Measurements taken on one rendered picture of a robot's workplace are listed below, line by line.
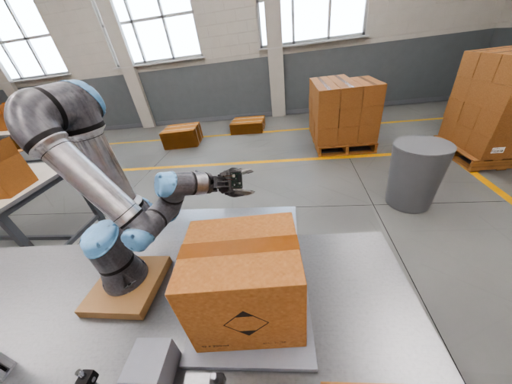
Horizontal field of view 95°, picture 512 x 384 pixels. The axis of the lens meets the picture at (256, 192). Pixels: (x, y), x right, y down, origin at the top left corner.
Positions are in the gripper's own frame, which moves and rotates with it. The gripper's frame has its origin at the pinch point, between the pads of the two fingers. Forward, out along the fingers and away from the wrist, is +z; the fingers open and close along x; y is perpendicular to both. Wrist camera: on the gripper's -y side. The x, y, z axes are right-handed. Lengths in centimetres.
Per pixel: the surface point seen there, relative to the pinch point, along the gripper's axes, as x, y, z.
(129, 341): -46, -8, -44
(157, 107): 217, -503, 112
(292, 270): -21.9, 37.5, -18.0
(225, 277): -22.5, 28.1, -29.3
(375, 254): -30, 30, 32
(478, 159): 15, 20, 300
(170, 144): 97, -358, 89
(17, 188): 12, -174, -88
